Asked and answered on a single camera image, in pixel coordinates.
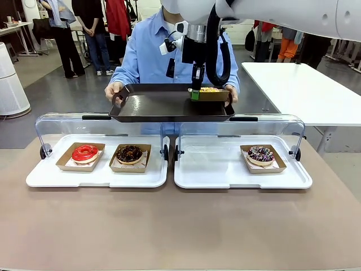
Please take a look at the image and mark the black cable conduit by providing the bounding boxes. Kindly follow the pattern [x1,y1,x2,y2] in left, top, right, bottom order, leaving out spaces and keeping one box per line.
[206,4,231,87]

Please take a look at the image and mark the person's left hand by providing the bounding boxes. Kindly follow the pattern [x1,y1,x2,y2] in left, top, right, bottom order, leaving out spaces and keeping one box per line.
[224,84,240,108]

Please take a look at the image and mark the person's right hand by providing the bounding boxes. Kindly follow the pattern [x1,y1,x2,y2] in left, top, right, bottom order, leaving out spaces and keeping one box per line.
[104,81,126,104]

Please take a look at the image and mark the person's left forearm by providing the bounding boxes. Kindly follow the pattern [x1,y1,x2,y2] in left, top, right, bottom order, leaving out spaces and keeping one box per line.
[222,64,240,90]

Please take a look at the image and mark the bystander with light blue shirt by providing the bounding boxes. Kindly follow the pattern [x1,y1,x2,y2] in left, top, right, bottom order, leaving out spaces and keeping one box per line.
[39,0,86,79]

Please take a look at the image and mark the black backpack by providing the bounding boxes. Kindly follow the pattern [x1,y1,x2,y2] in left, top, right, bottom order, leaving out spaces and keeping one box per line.
[244,27,256,52]

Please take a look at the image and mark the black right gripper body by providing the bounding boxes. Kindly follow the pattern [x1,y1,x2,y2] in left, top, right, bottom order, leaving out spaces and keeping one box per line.
[182,36,209,84]

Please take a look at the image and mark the white table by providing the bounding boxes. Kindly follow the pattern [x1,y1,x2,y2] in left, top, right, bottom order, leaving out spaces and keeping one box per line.
[241,62,361,155]

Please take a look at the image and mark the black serving tray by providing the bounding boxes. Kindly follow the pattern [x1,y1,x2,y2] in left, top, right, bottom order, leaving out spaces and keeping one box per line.
[108,83,236,124]

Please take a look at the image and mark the chocolate donut rainbow sprinkles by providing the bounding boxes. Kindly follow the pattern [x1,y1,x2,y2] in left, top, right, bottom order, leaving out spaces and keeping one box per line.
[246,145,275,166]

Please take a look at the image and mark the red glazed donut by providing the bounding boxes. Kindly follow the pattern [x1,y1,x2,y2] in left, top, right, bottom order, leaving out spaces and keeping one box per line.
[71,144,99,165]

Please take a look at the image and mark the white desk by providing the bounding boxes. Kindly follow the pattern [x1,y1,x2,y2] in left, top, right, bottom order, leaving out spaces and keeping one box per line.
[0,21,39,57]

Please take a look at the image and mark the person's right forearm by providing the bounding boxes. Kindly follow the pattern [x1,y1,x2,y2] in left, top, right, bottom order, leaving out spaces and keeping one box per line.
[109,63,133,87]

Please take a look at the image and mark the red jacket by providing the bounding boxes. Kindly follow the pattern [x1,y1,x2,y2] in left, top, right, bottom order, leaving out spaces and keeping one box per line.
[105,0,132,42]

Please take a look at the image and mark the chocolate donut with nuts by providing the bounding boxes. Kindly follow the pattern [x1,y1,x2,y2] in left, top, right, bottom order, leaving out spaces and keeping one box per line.
[116,145,143,165]

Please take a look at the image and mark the black office chair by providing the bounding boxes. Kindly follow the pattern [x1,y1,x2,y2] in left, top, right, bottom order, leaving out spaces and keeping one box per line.
[32,18,54,55]

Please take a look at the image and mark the black clip-on badge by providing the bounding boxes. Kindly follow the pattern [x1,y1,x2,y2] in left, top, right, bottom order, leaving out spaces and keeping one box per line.
[166,58,176,78]

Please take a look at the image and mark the white air purifier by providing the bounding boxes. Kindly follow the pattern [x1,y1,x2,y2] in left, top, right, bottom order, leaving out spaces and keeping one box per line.
[0,42,31,116]

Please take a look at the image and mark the person in blue shirt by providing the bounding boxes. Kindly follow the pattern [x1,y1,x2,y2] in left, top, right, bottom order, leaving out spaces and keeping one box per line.
[108,5,240,136]

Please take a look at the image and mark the clear display lid black handle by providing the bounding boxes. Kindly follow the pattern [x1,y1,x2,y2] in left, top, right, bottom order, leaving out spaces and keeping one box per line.
[174,113,306,162]
[35,112,170,159]

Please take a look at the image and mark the bystander in black clothes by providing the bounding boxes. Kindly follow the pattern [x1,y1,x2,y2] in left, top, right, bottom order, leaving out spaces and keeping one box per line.
[298,32,332,70]

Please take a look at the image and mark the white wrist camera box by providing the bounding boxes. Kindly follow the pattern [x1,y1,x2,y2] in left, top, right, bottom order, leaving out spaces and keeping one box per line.
[159,21,188,56]

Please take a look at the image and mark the bystander in orange trousers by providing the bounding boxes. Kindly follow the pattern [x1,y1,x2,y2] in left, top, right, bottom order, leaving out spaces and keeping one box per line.
[277,27,304,63]

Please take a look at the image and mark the cardboard donut box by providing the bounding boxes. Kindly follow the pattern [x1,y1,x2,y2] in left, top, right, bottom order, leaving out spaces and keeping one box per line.
[240,144,287,174]
[188,88,230,102]
[109,143,152,174]
[55,142,106,172]

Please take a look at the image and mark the white display tray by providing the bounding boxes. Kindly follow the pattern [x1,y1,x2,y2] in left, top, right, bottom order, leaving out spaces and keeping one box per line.
[25,134,169,189]
[174,134,313,190]

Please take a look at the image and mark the bystander in black t-shirt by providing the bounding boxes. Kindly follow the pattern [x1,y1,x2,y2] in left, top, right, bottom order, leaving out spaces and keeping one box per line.
[72,0,115,76]

